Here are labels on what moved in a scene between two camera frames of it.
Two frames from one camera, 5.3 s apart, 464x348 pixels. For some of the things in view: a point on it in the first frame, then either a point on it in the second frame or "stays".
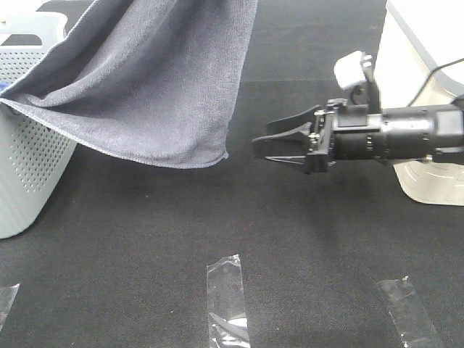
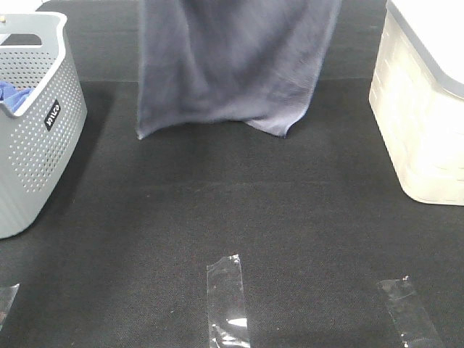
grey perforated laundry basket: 34,158 stays
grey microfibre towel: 156,80 to 254,61
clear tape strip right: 415,327 stays
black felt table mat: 120,258 stays
